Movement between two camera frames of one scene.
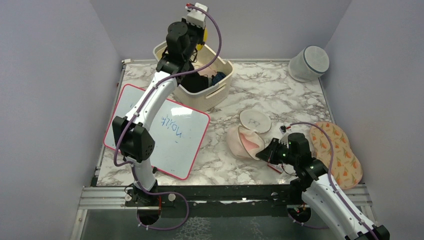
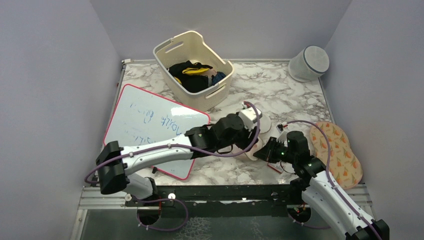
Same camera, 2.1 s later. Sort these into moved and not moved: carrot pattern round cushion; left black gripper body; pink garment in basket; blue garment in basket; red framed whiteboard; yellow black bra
Moved: left black gripper body; yellow black bra
Not moved: carrot pattern round cushion; blue garment in basket; red framed whiteboard; pink garment in basket
